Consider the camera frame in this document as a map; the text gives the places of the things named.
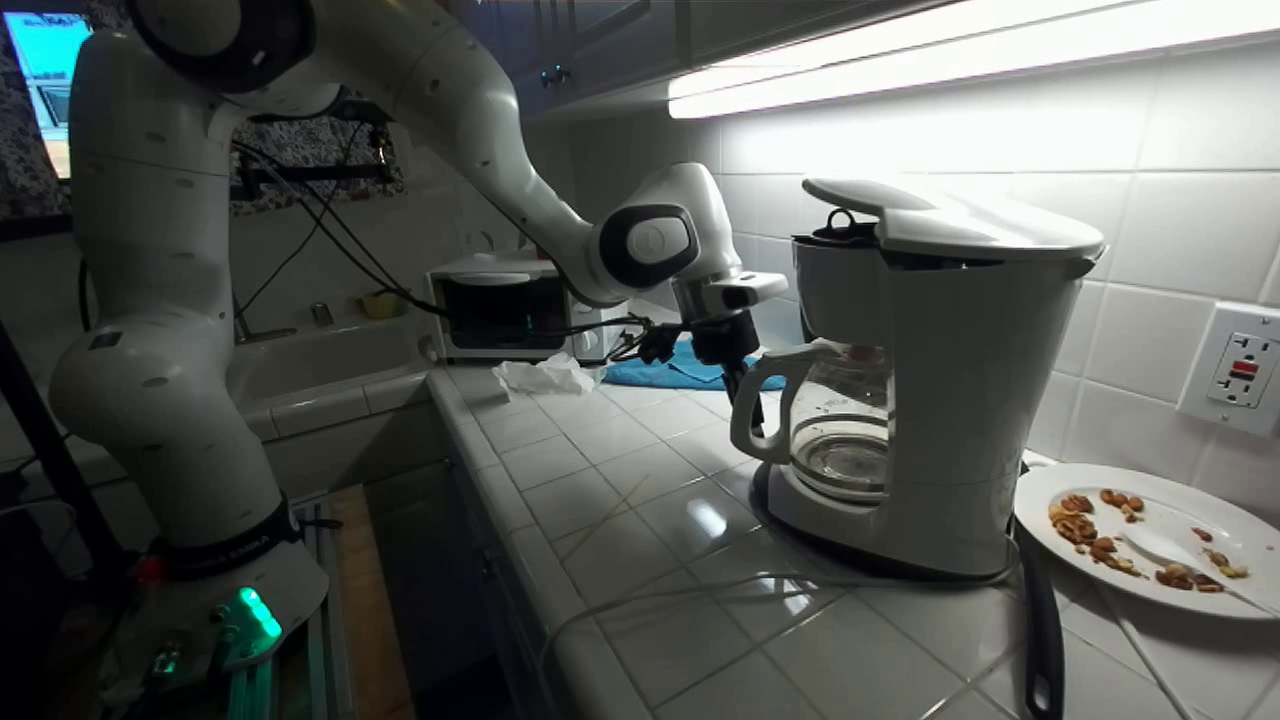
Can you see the wall cabinets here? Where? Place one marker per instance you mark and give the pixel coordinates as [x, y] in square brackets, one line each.
[627, 32]

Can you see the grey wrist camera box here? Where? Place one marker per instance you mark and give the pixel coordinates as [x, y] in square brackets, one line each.
[750, 284]

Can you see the white sink counter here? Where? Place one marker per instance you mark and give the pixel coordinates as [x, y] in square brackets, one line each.
[333, 385]

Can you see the clear plastic wrap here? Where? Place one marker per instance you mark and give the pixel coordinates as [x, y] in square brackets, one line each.
[540, 379]

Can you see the yellow dish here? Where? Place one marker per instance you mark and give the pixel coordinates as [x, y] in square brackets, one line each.
[378, 306]

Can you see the under-cabinet light strip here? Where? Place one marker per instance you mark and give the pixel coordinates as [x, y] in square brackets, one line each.
[963, 52]

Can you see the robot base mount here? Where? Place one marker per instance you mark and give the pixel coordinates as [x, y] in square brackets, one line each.
[214, 625]

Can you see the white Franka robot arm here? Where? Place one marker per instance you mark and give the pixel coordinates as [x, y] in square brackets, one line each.
[146, 306]

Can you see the white plate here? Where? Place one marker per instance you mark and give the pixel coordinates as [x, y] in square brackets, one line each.
[1187, 521]

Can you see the wooden plank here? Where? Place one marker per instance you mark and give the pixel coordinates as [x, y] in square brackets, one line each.
[366, 612]

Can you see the blue cloth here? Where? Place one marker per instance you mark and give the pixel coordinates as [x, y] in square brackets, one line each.
[665, 368]

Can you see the lit monitor screen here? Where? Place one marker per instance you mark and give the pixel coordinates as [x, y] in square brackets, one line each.
[45, 80]

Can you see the black tripod leg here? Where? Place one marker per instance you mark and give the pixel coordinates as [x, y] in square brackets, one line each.
[54, 466]

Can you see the white coffee making machine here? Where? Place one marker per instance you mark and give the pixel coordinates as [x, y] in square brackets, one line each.
[963, 374]

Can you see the brown food scraps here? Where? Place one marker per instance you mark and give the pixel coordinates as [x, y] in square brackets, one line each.
[1083, 521]

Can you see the white wall outlet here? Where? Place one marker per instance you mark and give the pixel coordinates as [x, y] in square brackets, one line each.
[1241, 368]

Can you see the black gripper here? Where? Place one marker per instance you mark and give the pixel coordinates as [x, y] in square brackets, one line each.
[721, 343]

